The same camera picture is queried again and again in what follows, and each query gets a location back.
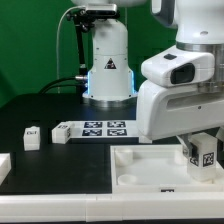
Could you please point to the white square table top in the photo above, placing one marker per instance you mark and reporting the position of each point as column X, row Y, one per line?
column 156, row 168

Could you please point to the white front fence wall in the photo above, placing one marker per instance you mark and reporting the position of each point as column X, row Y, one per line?
column 111, row 207

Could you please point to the white left fence wall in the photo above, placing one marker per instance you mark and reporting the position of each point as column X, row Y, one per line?
column 5, row 166

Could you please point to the black camera stand pole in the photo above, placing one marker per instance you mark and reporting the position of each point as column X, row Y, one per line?
column 82, row 65

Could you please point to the black camera on stand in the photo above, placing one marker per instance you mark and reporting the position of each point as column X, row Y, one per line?
column 91, row 12

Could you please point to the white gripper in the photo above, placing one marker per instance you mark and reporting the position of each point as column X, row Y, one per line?
column 169, row 101

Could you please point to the white fence wall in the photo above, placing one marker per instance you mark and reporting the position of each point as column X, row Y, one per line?
column 5, row 166
column 111, row 207

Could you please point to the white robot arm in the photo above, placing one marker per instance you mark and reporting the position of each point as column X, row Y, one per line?
column 200, row 28

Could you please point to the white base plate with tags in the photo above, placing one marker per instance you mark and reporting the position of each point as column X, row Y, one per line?
column 104, row 129

